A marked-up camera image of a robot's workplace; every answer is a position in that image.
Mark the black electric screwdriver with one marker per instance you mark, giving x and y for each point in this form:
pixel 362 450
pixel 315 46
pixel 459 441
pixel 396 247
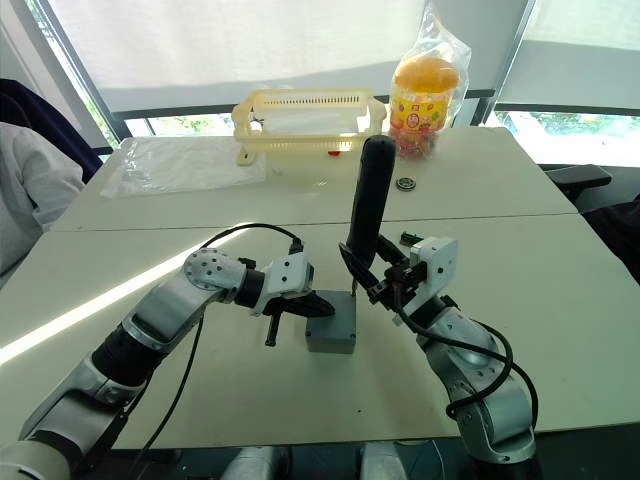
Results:
pixel 371 200

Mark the white roller blind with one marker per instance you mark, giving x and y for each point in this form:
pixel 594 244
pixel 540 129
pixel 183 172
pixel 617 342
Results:
pixel 575 65
pixel 225 45

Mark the flat clear plastic bag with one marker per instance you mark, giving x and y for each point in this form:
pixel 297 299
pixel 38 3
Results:
pixel 175 167

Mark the dark blue chair back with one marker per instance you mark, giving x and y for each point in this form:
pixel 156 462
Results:
pixel 45 120

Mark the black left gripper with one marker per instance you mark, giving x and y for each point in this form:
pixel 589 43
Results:
pixel 273 327

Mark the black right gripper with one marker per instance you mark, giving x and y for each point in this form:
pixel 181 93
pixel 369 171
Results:
pixel 400 285

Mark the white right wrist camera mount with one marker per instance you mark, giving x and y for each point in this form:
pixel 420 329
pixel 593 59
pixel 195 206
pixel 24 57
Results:
pixel 435 265

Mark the grey metal box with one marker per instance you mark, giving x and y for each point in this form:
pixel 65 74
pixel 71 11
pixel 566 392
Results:
pixel 330 344

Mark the cream plastic basket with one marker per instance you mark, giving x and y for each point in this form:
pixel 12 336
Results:
pixel 310 130

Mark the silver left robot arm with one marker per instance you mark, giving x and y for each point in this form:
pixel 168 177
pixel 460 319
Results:
pixel 165 310

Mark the white garment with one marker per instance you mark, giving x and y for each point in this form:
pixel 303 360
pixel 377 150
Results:
pixel 30 200

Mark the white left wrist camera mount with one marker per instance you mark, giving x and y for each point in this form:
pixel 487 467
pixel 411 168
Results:
pixel 287 275

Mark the black chair armrest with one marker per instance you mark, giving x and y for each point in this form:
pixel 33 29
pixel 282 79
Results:
pixel 580 177

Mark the candy jar with orange lid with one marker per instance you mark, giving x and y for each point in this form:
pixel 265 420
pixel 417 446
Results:
pixel 422 110

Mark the dark window frame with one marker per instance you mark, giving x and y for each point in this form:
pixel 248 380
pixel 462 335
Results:
pixel 490 100

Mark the green terminal block on cardboard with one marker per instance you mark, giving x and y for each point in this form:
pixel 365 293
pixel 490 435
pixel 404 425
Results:
pixel 411 238

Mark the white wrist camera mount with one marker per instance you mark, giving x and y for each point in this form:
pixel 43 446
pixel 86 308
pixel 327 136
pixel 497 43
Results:
pixel 435 265
pixel 287 275

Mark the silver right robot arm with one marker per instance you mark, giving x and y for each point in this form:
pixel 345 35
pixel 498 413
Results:
pixel 480 415

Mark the grey rounded shape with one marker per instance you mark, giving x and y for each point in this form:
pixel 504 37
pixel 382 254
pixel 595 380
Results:
pixel 255 464
pixel 382 462

